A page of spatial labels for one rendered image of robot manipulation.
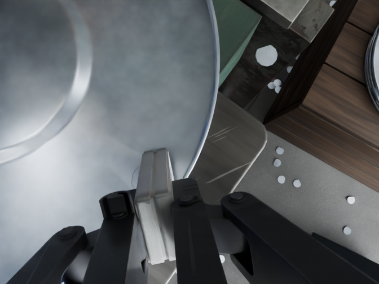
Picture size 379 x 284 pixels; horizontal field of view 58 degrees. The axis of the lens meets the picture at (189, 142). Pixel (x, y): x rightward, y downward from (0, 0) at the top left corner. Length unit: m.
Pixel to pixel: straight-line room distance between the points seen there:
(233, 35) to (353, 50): 0.42
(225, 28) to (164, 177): 0.25
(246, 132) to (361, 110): 0.53
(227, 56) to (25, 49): 0.21
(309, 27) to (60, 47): 0.29
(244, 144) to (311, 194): 0.85
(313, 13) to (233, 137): 0.25
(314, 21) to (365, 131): 0.35
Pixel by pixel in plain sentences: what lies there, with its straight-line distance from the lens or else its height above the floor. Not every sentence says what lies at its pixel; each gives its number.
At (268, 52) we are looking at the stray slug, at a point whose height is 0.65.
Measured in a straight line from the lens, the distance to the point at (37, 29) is 0.24.
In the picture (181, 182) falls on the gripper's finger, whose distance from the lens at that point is 0.16.
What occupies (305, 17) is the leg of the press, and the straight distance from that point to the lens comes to 0.43.
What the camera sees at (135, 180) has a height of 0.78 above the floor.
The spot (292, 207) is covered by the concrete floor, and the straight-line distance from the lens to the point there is 1.05.
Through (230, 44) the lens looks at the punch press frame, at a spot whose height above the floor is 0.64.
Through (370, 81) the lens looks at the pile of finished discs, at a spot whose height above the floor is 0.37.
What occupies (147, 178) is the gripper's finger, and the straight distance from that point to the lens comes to 0.16.
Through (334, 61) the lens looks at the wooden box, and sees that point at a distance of 0.74.
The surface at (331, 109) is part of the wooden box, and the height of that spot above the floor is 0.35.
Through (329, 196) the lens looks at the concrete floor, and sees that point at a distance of 1.08.
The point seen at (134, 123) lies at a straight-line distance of 0.21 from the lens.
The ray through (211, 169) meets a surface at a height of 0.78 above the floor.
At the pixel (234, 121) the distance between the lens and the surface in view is 0.22.
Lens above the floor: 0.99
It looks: 86 degrees down
